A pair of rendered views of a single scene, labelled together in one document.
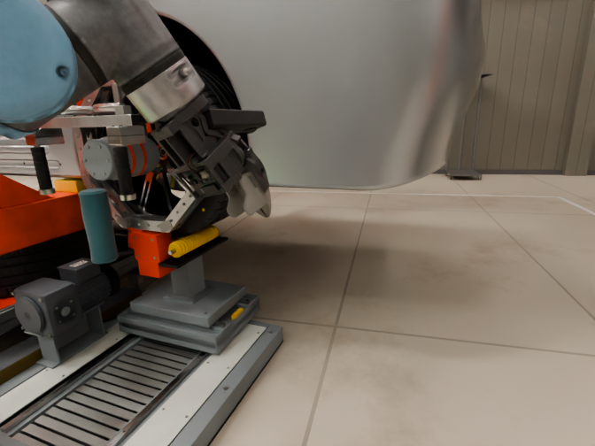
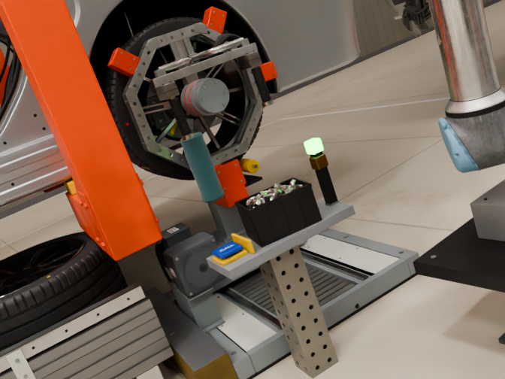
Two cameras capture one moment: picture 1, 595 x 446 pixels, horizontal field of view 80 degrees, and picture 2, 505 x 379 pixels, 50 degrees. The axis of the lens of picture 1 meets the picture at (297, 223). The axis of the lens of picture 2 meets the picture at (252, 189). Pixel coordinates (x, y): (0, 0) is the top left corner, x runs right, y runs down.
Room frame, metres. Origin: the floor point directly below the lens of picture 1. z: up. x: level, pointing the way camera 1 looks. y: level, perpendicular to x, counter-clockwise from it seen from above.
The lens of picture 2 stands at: (-0.36, 2.03, 0.99)
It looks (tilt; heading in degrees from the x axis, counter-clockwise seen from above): 14 degrees down; 316
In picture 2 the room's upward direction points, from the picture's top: 20 degrees counter-clockwise
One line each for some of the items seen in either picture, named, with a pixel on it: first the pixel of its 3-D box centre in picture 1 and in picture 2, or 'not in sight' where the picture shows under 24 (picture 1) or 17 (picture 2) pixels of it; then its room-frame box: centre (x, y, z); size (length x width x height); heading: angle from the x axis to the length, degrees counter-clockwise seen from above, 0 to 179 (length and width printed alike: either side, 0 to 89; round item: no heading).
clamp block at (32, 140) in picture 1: (44, 135); (167, 90); (1.15, 0.79, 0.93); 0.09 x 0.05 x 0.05; 158
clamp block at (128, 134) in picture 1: (127, 134); (249, 59); (1.03, 0.47, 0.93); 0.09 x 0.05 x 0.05; 158
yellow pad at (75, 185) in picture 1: (80, 183); (84, 180); (1.60, 0.97, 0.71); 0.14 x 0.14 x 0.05; 68
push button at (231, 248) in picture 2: not in sight; (228, 251); (0.77, 1.10, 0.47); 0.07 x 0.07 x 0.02; 68
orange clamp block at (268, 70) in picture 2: not in sight; (262, 73); (1.17, 0.26, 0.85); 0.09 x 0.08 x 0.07; 68
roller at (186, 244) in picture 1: (195, 240); (240, 165); (1.33, 0.40, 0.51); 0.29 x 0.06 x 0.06; 158
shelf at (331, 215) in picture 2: not in sight; (281, 235); (0.71, 0.94, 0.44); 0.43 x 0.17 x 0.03; 68
